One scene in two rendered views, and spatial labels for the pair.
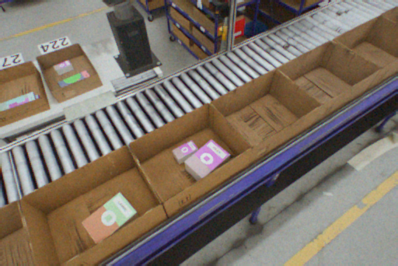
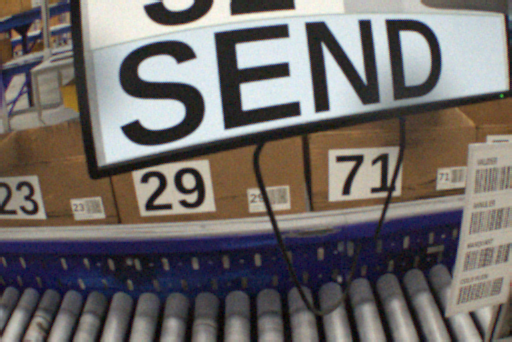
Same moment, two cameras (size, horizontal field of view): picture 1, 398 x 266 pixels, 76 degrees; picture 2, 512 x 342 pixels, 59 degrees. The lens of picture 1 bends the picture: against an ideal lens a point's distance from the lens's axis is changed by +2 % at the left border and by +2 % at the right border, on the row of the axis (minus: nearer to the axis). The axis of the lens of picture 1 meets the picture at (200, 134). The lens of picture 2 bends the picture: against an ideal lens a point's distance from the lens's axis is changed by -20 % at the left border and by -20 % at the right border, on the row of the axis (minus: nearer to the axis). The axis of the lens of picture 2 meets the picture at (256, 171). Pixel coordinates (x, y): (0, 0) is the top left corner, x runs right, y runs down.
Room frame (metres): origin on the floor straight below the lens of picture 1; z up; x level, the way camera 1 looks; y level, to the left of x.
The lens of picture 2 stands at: (2.07, -0.26, 1.40)
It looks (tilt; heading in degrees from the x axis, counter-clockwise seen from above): 23 degrees down; 213
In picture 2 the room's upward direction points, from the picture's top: 5 degrees counter-clockwise
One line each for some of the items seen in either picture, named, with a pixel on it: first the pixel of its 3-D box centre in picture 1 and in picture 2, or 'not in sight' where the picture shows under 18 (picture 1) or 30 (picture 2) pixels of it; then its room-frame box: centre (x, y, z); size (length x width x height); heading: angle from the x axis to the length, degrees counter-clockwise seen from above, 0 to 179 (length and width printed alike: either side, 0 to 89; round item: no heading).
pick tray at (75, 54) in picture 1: (69, 71); not in sight; (1.32, 0.83, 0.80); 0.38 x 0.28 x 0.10; 31
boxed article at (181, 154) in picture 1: (185, 152); not in sight; (0.60, 0.07, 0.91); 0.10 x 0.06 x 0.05; 120
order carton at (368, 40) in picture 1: (371, 52); (208, 157); (1.16, -0.96, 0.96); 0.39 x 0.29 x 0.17; 121
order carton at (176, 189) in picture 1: (190, 156); not in sight; (0.54, 0.05, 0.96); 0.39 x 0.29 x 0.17; 122
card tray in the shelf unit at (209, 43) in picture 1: (215, 34); not in sight; (2.31, -0.20, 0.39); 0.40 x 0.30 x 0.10; 32
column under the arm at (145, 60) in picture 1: (131, 40); not in sight; (1.46, 0.42, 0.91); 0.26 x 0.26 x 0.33; 29
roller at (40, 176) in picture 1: (41, 176); not in sight; (0.61, 0.81, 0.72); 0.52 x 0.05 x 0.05; 32
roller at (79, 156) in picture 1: (80, 157); not in sight; (0.71, 0.64, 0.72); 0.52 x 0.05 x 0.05; 32
